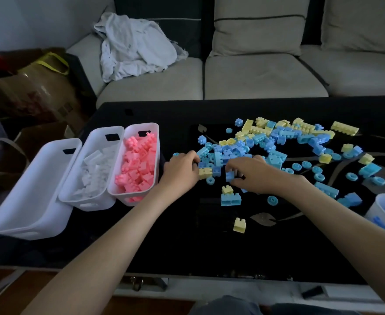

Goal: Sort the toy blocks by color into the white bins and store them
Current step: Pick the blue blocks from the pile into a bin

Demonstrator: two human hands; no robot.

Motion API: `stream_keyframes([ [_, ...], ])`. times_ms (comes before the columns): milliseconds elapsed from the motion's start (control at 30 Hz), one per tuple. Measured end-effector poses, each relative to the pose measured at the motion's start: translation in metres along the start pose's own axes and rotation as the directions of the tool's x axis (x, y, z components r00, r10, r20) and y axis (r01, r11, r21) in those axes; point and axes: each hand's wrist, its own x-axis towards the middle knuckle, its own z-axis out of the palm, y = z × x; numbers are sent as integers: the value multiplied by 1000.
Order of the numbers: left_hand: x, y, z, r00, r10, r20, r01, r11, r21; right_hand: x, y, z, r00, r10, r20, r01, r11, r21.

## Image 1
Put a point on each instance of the grey sofa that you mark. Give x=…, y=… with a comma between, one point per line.
x=264, y=78

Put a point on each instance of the dark back cushion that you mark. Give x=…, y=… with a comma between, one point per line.
x=166, y=6

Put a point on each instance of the person's left forearm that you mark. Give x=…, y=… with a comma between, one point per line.
x=100, y=255

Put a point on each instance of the pile of colorful blocks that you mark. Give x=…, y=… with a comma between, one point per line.
x=277, y=134

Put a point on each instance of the pile of white blocks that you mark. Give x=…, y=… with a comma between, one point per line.
x=95, y=170

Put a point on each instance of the person's left leg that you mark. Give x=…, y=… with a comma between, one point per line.
x=225, y=306

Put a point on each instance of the glossy brown shopping bag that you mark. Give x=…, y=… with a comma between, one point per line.
x=41, y=95

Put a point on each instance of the person's leg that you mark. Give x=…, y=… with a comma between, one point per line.
x=310, y=310
x=225, y=306

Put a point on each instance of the person's right leg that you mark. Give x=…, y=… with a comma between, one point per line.
x=310, y=310

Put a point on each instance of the beige back cushion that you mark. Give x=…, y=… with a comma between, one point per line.
x=363, y=26
x=258, y=36

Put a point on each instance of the black glass coffee table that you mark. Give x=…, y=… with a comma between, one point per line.
x=186, y=246

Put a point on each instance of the person's right hand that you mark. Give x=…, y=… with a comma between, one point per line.
x=264, y=177

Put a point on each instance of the person's left hand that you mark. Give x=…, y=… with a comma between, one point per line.
x=179, y=173

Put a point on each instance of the crumpled white cloth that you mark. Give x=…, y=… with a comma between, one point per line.
x=136, y=42

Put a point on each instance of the person's right forearm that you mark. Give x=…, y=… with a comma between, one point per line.
x=356, y=232

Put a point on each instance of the yellow bag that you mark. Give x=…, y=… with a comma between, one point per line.
x=48, y=62

